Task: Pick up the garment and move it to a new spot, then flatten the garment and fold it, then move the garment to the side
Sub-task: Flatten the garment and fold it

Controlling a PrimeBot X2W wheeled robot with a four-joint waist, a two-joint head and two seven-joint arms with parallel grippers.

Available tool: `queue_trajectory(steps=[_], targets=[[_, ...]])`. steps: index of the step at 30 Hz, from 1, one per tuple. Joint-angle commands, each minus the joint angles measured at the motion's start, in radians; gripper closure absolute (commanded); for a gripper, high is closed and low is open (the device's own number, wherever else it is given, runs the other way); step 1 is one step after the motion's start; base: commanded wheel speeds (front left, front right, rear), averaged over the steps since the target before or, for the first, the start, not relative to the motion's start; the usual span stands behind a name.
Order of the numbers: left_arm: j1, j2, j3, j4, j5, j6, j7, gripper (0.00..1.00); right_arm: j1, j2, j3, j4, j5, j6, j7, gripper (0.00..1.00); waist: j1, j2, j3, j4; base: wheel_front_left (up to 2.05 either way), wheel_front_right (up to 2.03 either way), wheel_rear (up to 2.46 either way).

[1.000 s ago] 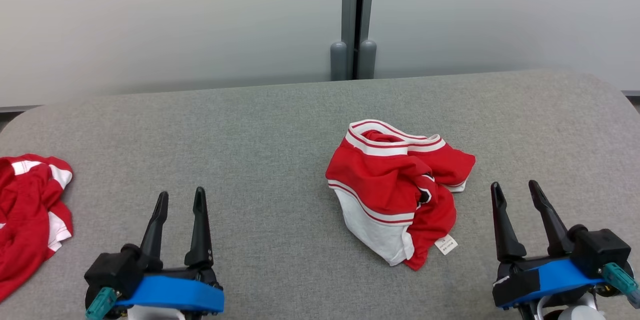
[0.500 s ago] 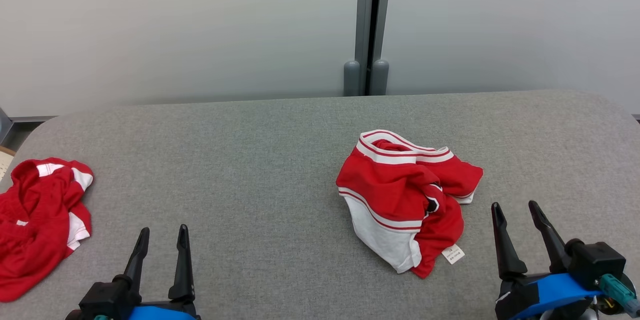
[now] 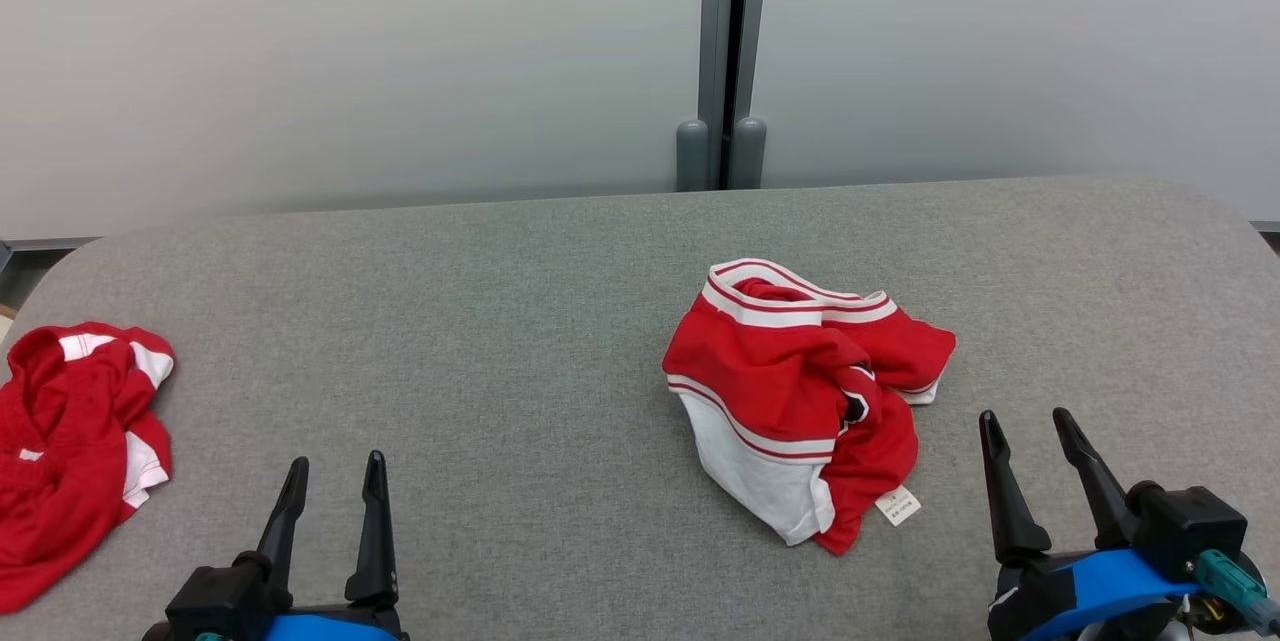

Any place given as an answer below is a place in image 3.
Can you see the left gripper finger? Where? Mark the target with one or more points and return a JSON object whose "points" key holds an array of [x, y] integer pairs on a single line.
{"points": [[376, 541], [285, 521]]}

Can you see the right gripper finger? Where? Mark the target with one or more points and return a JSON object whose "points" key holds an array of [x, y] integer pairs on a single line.
{"points": [[1008, 511], [1100, 486]]}

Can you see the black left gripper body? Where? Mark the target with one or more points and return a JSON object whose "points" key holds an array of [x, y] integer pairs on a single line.
{"points": [[400, 626]]}

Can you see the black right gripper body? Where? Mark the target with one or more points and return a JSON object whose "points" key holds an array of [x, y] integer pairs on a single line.
{"points": [[1025, 601]]}

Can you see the red white shorts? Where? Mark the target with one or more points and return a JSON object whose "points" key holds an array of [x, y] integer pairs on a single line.
{"points": [[70, 441]]}

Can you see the red white basketball jersey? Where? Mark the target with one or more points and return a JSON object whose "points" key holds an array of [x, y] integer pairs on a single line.
{"points": [[770, 371]]}

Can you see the blue left camera mount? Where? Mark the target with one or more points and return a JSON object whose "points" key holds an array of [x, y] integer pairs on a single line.
{"points": [[330, 629]]}

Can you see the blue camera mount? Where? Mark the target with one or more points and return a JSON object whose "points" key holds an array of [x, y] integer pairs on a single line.
{"points": [[1120, 576], [330, 629]]}

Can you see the blue right camera mount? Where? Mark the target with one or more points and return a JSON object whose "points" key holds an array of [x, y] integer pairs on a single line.
{"points": [[1120, 576]]}

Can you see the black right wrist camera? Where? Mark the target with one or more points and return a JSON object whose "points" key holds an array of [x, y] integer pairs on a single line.
{"points": [[1190, 526]]}

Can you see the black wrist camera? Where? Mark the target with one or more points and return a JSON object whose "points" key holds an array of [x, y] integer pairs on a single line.
{"points": [[1190, 526], [220, 606]]}

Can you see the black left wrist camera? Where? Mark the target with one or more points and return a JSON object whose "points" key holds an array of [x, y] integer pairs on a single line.
{"points": [[220, 606]]}

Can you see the grey post in background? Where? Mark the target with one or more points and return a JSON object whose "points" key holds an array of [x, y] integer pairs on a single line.
{"points": [[692, 156]]}

